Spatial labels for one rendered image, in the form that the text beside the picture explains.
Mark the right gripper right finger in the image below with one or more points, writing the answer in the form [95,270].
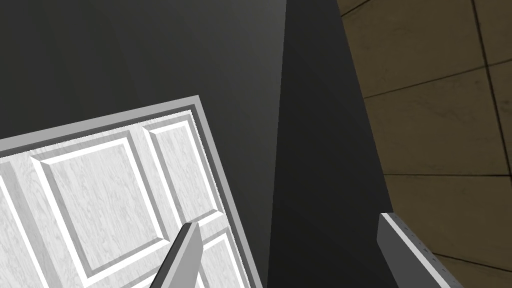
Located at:
[408,260]

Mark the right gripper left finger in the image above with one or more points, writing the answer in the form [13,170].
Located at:
[182,260]

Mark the white panelled door leaf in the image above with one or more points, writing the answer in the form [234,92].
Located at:
[100,200]

